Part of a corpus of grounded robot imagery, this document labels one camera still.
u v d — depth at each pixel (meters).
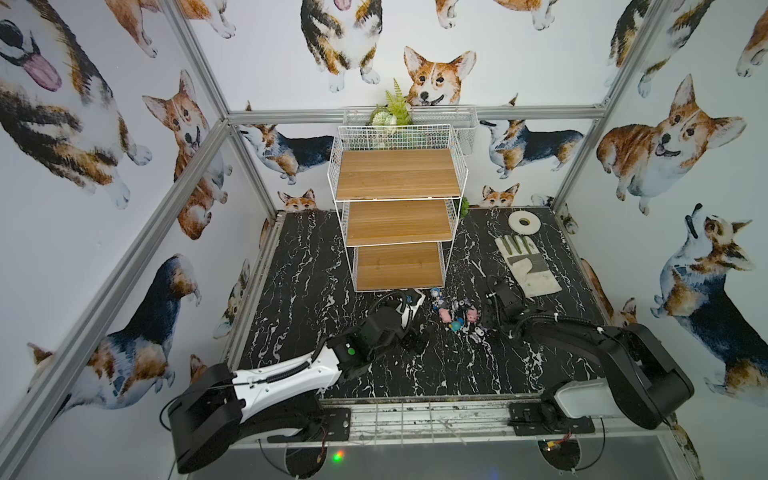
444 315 0.91
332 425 0.73
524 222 1.17
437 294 0.95
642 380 0.43
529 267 1.03
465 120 0.93
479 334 0.86
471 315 0.90
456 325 0.90
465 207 1.05
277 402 0.49
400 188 0.70
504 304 0.72
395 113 0.82
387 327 0.58
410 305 0.66
